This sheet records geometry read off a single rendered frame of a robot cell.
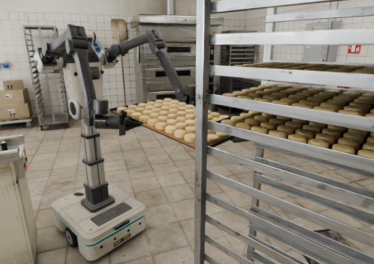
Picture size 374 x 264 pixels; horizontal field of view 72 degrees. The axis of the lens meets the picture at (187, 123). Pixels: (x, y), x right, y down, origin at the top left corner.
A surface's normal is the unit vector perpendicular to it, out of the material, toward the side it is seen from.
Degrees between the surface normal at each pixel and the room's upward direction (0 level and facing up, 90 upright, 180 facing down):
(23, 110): 90
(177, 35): 90
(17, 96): 89
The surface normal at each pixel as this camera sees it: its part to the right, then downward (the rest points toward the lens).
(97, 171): 0.74, 0.19
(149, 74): 0.33, 0.27
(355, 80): -0.67, 0.22
